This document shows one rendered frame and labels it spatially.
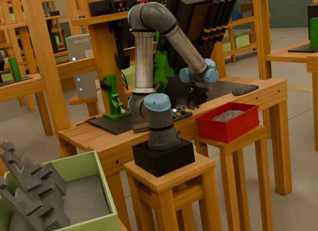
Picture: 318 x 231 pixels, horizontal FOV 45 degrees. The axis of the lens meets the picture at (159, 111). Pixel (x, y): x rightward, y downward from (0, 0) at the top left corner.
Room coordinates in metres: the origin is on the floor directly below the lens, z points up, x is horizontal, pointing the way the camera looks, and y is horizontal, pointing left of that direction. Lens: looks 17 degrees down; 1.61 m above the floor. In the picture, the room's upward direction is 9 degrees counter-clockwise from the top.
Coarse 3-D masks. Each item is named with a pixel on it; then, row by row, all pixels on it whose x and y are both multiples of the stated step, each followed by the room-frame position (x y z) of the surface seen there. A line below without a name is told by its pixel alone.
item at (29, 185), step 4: (24, 180) 1.32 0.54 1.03; (28, 180) 1.31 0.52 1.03; (36, 180) 1.31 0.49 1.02; (40, 180) 1.32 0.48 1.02; (28, 184) 1.30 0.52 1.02; (32, 184) 1.30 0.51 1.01; (36, 184) 1.30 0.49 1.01; (40, 184) 1.30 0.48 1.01; (48, 184) 1.39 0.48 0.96; (28, 188) 1.29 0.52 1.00; (32, 188) 1.30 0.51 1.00; (36, 188) 1.38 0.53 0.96; (40, 188) 1.38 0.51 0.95; (44, 188) 1.38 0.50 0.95; (48, 188) 1.38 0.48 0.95; (52, 188) 1.39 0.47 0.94; (40, 192) 1.37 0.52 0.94; (44, 192) 1.38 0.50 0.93
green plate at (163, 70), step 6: (156, 54) 2.44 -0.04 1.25; (162, 54) 2.38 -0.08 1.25; (156, 60) 2.43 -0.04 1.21; (162, 60) 2.37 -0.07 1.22; (162, 66) 2.37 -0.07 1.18; (168, 66) 2.37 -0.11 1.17; (156, 72) 2.41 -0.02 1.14; (162, 72) 2.36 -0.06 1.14; (168, 72) 2.37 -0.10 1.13; (156, 78) 2.41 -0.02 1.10; (162, 78) 2.35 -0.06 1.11
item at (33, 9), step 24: (24, 0) 2.34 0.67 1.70; (96, 0) 2.56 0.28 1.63; (96, 24) 2.54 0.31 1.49; (48, 48) 2.36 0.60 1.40; (96, 48) 2.54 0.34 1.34; (216, 48) 3.08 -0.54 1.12; (48, 72) 2.34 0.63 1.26; (120, 72) 2.60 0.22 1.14; (48, 96) 2.34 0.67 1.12; (120, 96) 2.58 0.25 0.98
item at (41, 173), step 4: (28, 164) 1.48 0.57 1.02; (36, 164) 1.47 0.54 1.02; (40, 164) 1.48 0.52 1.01; (28, 168) 1.47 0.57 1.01; (32, 168) 1.47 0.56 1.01; (36, 168) 1.46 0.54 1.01; (40, 168) 1.47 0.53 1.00; (48, 168) 1.55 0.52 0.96; (32, 172) 1.46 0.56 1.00; (40, 172) 1.55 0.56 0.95; (44, 172) 1.54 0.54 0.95; (48, 172) 1.54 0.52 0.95; (52, 172) 1.56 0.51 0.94; (40, 176) 1.54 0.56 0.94; (44, 176) 1.55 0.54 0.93
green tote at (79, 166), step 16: (64, 160) 1.64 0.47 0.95; (80, 160) 1.66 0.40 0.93; (96, 160) 1.60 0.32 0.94; (64, 176) 1.64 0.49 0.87; (80, 176) 1.65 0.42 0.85; (0, 208) 1.30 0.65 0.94; (112, 208) 1.13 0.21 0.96; (0, 224) 1.23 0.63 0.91; (80, 224) 1.06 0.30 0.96; (96, 224) 1.07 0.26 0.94; (112, 224) 1.09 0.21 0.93
